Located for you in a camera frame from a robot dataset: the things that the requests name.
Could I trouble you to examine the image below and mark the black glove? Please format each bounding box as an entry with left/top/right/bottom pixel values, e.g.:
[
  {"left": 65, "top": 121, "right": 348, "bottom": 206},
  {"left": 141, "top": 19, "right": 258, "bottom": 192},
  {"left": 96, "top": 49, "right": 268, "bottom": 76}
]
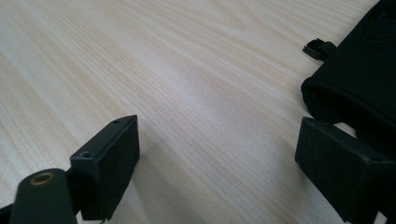
[{"left": 301, "top": 0, "right": 396, "bottom": 162}]

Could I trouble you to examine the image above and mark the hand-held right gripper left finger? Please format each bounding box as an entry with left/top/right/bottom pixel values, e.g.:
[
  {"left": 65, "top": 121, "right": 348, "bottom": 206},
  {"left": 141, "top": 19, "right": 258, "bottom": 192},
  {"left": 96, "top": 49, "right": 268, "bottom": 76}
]
[{"left": 69, "top": 114, "right": 141, "bottom": 223}]

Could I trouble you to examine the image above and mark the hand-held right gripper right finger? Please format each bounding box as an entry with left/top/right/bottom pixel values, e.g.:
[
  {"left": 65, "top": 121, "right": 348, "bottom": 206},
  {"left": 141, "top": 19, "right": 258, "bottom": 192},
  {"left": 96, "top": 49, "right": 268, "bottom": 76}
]
[{"left": 294, "top": 117, "right": 396, "bottom": 224}]

